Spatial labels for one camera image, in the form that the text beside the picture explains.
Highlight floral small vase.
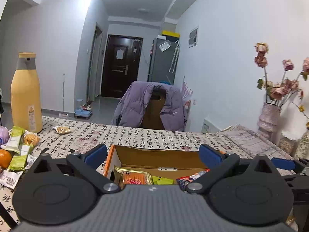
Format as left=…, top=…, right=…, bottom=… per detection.
left=294, top=129, right=309, bottom=159

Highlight wall panel box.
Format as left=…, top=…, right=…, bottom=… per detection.
left=188, top=27, right=199, bottom=48

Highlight wooden chair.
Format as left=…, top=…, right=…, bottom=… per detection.
left=140, top=92, right=166, bottom=130

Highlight pink flower vase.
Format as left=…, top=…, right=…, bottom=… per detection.
left=257, top=103, right=281, bottom=143

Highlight orange mandarin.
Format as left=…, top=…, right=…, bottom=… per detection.
left=0, top=149, right=13, bottom=170

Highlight small nut snack packet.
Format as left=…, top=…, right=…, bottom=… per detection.
left=53, top=126, right=72, bottom=135

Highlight white packet on table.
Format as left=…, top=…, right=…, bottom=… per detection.
left=25, top=154, right=38, bottom=170

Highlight yellow thermos bottle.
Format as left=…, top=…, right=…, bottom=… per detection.
left=10, top=52, right=42, bottom=133

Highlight dried pink roses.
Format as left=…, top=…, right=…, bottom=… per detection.
left=254, top=42, right=308, bottom=108

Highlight yellow box on fridge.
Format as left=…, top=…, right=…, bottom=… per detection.
left=161, top=30, right=180, bottom=38

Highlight green wafer snack bar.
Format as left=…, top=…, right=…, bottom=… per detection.
left=152, top=176, right=173, bottom=185

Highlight purple jacket on chair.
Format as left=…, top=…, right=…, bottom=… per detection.
left=112, top=81, right=188, bottom=131

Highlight red blue chips bag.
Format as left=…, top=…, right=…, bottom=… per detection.
left=177, top=169, right=210, bottom=191

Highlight calligraphy print tablecloth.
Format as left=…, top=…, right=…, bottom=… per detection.
left=0, top=115, right=309, bottom=227

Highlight orange biscuit stick pack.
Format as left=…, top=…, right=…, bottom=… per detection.
left=114, top=166, right=153, bottom=188

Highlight green bar on table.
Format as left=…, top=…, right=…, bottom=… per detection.
left=8, top=144, right=33, bottom=171
left=3, top=126, right=25, bottom=155

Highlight orange cardboard box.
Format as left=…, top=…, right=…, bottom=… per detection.
left=103, top=145, right=209, bottom=184

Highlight purple tissue pack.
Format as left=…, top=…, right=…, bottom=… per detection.
left=0, top=126, right=9, bottom=145

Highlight folded grey patterned cloth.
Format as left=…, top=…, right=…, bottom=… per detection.
left=216, top=124, right=295, bottom=177

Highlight white packet near mandarins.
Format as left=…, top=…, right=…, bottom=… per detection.
left=0, top=170, right=23, bottom=190

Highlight grey refrigerator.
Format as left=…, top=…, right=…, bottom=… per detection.
left=147, top=36, right=180, bottom=85

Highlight dark entrance door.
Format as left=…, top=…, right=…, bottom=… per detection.
left=101, top=35, right=143, bottom=98

